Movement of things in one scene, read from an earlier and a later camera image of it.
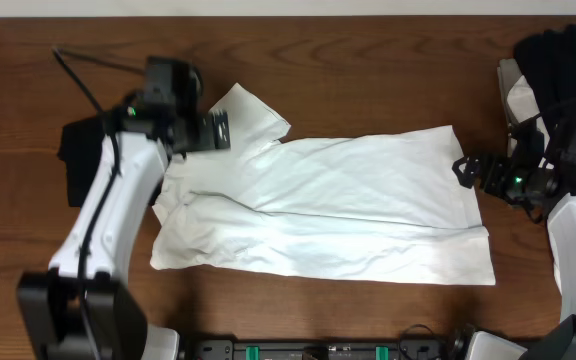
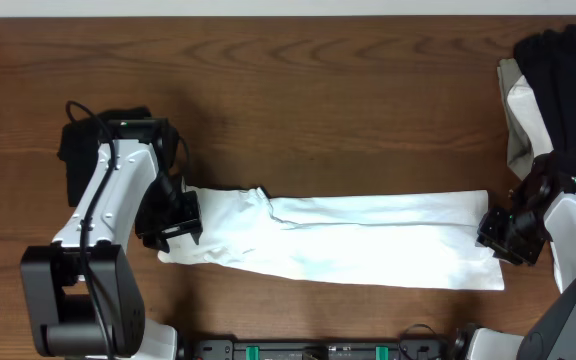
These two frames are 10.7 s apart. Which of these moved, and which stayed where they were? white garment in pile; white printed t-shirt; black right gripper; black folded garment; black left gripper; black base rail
Moved: black right gripper; white printed t-shirt; black left gripper
Stayed: black folded garment; black base rail; white garment in pile
